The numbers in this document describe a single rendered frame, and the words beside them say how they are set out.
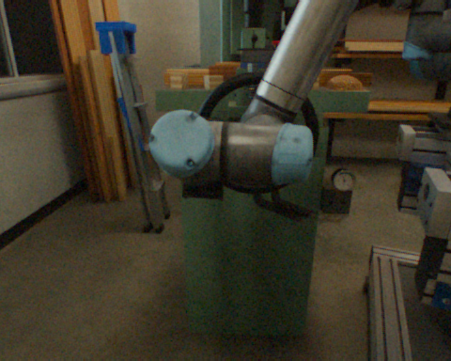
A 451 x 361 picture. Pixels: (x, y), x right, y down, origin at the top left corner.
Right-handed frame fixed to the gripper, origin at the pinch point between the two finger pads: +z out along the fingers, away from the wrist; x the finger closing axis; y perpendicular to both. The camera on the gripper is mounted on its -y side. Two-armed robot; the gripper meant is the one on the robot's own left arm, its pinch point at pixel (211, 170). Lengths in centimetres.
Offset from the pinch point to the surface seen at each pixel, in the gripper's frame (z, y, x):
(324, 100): 15.4, -23.9, 28.1
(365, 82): 28, -36, 44
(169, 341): 52, 57, -18
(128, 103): 84, -46, -56
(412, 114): 203, -92, 150
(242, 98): 5.7, -19.6, 5.7
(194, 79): 25.7, -33.6, -10.7
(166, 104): 14.8, -20.7, -16.0
